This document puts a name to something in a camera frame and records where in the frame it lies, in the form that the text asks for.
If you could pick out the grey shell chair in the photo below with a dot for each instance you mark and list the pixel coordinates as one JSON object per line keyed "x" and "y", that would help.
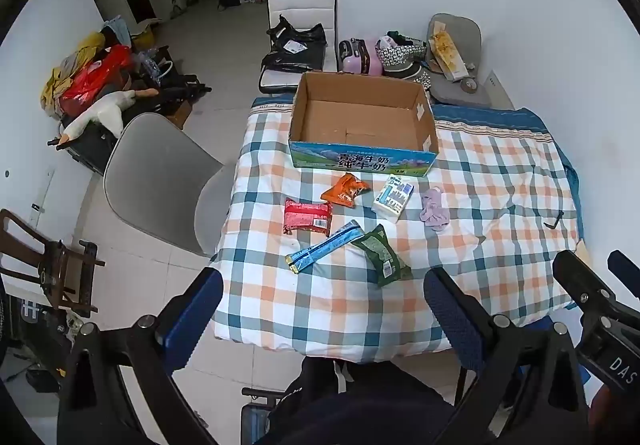
{"x": 160, "y": 175}

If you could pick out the grey cushioned chair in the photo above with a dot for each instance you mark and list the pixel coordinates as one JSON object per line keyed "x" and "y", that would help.
{"x": 462, "y": 32}

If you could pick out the small black hook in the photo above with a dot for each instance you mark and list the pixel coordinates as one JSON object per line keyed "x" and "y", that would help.
{"x": 554, "y": 220}

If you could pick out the black and white patterned bag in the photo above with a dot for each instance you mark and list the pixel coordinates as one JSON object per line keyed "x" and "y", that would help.
{"x": 400, "y": 57}

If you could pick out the black plastic bag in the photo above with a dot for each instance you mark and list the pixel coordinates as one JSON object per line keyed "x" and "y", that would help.
{"x": 295, "y": 52}

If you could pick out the plaid blanket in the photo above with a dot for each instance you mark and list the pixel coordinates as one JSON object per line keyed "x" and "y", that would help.
{"x": 500, "y": 175}

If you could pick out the light purple cloth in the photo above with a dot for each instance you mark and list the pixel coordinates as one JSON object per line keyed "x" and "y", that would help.
{"x": 434, "y": 210}

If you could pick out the dark wooden chair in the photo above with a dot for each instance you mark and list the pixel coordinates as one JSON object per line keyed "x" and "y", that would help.
{"x": 60, "y": 270}

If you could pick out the white goose plush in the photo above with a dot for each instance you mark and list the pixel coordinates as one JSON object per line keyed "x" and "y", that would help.
{"x": 107, "y": 110}

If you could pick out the white padded chair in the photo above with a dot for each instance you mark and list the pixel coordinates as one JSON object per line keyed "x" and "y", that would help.
{"x": 302, "y": 2}

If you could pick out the pink suitcase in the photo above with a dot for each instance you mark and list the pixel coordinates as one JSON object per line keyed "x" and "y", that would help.
{"x": 357, "y": 57}

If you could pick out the white leaning board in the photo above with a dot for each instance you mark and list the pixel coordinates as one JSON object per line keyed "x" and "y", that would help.
{"x": 500, "y": 87}

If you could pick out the yellow cloth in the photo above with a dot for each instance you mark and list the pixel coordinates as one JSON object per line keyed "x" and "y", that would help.
{"x": 57, "y": 85}

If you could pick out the yellow printed paper bag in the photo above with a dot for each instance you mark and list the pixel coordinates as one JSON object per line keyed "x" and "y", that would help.
{"x": 449, "y": 55}

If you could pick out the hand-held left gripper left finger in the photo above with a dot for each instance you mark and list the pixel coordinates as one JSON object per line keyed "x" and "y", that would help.
{"x": 195, "y": 310}

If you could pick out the white and blue tissue pack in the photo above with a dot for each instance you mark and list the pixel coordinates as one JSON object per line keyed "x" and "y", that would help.
{"x": 392, "y": 199}

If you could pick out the person's dark clothing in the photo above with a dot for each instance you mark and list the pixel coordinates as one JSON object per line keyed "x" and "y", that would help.
{"x": 360, "y": 410}

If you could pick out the red snack packet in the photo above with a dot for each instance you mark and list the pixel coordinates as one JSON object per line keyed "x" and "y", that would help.
{"x": 307, "y": 216}

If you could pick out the orange snack packet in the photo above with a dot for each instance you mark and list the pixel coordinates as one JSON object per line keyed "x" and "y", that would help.
{"x": 345, "y": 190}

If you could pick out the black luggage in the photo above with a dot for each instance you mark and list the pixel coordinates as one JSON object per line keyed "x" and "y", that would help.
{"x": 90, "y": 145}

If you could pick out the long blue snack packet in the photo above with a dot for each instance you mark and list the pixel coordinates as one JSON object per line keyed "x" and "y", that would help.
{"x": 325, "y": 245}

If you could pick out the small round object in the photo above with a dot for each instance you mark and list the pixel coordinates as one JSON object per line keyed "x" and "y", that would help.
{"x": 468, "y": 84}

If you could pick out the light blue cloth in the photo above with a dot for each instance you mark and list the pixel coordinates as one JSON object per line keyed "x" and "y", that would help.
{"x": 117, "y": 27}

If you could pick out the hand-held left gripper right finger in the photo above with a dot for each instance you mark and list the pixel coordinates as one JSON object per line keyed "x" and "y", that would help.
{"x": 452, "y": 320}

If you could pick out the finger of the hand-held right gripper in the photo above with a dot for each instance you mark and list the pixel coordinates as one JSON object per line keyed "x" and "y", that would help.
{"x": 582, "y": 282}
{"x": 627, "y": 272}

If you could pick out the small brown cardboard box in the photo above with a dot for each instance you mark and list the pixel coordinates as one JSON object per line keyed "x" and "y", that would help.
{"x": 181, "y": 114}

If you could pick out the red plastic bag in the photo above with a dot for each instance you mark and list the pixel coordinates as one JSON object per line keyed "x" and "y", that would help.
{"x": 95, "y": 80}

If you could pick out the green snack packet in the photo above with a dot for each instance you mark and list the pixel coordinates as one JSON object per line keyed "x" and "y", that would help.
{"x": 382, "y": 255}

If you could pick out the person's right hand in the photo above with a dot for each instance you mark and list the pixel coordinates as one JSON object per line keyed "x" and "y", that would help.
{"x": 617, "y": 417}

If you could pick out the yellow bin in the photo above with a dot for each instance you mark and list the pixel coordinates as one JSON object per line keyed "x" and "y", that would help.
{"x": 145, "y": 37}

